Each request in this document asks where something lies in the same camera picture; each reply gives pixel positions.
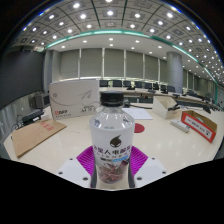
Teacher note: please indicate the white paper carton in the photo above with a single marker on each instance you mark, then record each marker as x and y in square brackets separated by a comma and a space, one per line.
[73, 100]

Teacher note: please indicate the row of black office chairs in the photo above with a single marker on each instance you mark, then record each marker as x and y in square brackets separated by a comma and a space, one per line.
[138, 84]

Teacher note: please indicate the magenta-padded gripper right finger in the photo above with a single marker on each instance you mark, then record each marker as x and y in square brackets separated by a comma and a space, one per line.
[140, 160]

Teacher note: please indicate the white open organizer box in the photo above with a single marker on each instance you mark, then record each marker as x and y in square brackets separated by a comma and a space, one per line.
[161, 108]

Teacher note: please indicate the black power strip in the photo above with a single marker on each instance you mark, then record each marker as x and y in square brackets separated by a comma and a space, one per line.
[32, 116]

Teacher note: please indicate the flat round red coaster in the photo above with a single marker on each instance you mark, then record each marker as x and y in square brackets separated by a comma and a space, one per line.
[140, 128]

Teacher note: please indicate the grey old monitor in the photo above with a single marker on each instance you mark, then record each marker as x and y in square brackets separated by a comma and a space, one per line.
[40, 101]

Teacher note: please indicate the ceiling lights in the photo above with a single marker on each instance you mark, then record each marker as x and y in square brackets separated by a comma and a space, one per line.
[110, 13]

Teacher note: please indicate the long curved conference desk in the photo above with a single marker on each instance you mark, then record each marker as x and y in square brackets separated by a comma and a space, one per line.
[146, 94]

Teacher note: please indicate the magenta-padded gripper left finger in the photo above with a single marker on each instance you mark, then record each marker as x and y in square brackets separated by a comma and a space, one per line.
[83, 160]

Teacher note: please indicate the white paper sheet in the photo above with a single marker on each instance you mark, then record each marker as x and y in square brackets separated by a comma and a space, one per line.
[140, 113]

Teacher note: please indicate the flat brown cardboard envelope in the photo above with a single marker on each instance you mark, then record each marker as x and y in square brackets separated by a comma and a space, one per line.
[35, 136]

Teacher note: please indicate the clear bottle with white label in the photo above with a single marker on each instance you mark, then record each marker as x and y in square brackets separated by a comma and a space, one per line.
[111, 133]

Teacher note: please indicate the red-edged open cardboard box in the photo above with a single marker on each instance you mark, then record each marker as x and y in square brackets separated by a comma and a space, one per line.
[200, 128]

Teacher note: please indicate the black stapler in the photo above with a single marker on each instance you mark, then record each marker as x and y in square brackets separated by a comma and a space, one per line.
[174, 107]

